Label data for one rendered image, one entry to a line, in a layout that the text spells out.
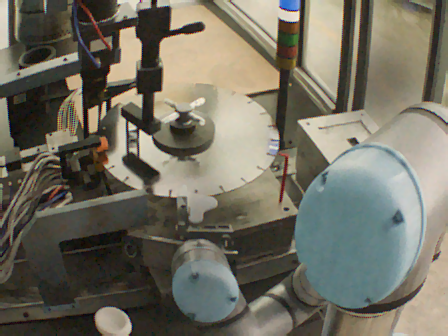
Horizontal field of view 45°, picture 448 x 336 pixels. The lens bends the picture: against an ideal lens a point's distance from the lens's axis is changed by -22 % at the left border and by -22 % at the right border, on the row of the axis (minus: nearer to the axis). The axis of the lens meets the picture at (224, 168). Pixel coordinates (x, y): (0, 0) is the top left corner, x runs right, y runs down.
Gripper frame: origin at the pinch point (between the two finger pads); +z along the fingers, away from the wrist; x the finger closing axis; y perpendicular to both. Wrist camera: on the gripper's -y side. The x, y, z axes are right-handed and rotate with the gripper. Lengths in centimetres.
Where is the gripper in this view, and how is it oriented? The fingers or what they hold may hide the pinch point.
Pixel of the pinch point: (179, 232)
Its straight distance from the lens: 107.4
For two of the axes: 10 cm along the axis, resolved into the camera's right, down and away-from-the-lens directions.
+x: 0.3, -9.9, -1.3
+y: 10.0, 0.2, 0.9
